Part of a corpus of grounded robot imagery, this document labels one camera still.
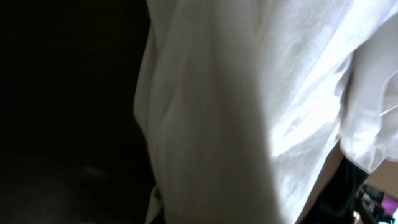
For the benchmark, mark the white printed t-shirt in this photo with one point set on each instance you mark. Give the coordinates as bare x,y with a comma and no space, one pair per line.
241,103

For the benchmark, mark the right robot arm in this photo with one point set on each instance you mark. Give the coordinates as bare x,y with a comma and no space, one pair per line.
337,201

